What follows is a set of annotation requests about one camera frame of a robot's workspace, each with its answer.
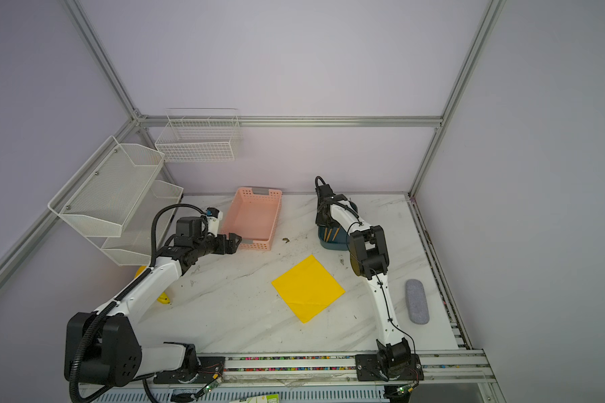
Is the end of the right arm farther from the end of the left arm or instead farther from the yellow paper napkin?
the end of the left arm

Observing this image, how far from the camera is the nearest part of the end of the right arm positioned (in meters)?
0.82

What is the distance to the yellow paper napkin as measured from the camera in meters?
0.88

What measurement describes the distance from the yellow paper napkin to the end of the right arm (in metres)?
0.16
